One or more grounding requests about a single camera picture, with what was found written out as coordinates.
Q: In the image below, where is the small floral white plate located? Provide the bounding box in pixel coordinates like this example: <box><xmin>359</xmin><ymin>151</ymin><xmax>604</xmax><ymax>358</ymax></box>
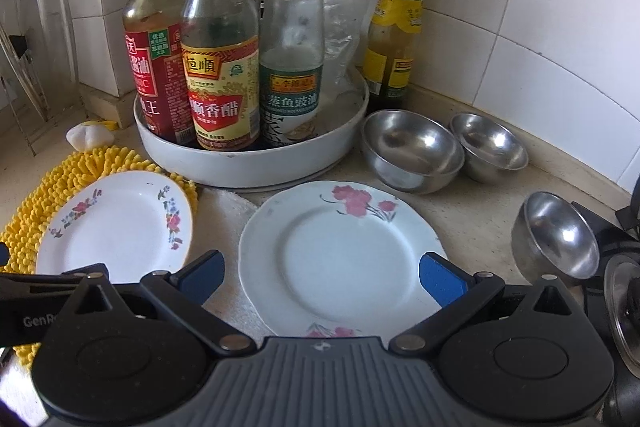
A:
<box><xmin>36</xmin><ymin>171</ymin><xmax>194</xmax><ymax>283</ymax></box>

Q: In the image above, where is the steel bowl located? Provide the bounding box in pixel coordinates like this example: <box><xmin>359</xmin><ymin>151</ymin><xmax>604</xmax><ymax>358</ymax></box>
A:
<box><xmin>449</xmin><ymin>113</ymin><xmax>529</xmax><ymax>184</ymax></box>
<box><xmin>511</xmin><ymin>192</ymin><xmax>600</xmax><ymax>287</ymax></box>
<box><xmin>361</xmin><ymin>109</ymin><xmax>465</xmax><ymax>194</ymax></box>

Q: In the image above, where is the large floral white plate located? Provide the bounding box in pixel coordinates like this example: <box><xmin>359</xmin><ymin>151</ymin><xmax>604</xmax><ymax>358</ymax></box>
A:
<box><xmin>239</xmin><ymin>181</ymin><xmax>445</xmax><ymax>341</ymax></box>

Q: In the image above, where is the yellow chenille cloth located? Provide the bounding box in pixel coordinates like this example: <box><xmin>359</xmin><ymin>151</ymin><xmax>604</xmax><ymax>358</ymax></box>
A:
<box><xmin>0</xmin><ymin>145</ymin><xmax>200</xmax><ymax>368</ymax></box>

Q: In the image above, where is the white towel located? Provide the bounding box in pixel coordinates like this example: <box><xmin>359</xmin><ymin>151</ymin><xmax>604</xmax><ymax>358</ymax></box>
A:
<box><xmin>189</xmin><ymin>188</ymin><xmax>272</xmax><ymax>346</ymax></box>

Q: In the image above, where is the black gas stove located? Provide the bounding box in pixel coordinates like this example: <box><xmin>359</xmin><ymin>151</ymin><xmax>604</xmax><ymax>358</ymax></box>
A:
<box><xmin>573</xmin><ymin>188</ymin><xmax>640</xmax><ymax>426</ymax></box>

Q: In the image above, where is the white round turntable tray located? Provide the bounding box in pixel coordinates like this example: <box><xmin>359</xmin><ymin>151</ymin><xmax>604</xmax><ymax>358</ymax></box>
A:
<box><xmin>134</xmin><ymin>66</ymin><xmax>369</xmax><ymax>192</ymax></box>

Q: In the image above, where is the garlic bulb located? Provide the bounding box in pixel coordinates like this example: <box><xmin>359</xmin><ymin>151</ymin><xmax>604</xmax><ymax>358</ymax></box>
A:
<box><xmin>66</xmin><ymin>120</ymin><xmax>119</xmax><ymax>153</ymax></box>

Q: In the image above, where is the green yellow label oil bottle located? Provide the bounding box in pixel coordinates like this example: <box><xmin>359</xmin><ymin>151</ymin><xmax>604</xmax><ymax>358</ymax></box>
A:
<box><xmin>361</xmin><ymin>0</ymin><xmax>423</xmax><ymax>113</ymax></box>

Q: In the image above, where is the purple label fish sauce bottle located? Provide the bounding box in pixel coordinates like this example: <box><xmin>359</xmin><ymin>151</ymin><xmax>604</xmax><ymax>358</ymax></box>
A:
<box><xmin>259</xmin><ymin>0</ymin><xmax>324</xmax><ymax>147</ymax></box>

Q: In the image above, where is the yellow cap vinegar bottle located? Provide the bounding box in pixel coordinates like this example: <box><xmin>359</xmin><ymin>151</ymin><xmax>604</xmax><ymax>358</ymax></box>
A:
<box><xmin>181</xmin><ymin>0</ymin><xmax>259</xmax><ymax>150</ymax></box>

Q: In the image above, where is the glass pot lid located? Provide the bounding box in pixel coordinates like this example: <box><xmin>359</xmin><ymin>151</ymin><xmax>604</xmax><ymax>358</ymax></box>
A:
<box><xmin>18</xmin><ymin>0</ymin><xmax>79</xmax><ymax>117</ymax></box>

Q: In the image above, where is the red label soy sauce bottle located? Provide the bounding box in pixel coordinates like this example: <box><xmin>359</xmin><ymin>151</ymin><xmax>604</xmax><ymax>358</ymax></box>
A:
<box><xmin>122</xmin><ymin>0</ymin><xmax>195</xmax><ymax>145</ymax></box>

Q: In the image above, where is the wire dish rack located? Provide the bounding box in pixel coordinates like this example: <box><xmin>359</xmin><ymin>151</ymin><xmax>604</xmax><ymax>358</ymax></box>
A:
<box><xmin>1</xmin><ymin>23</ymin><xmax>85</xmax><ymax>152</ymax></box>

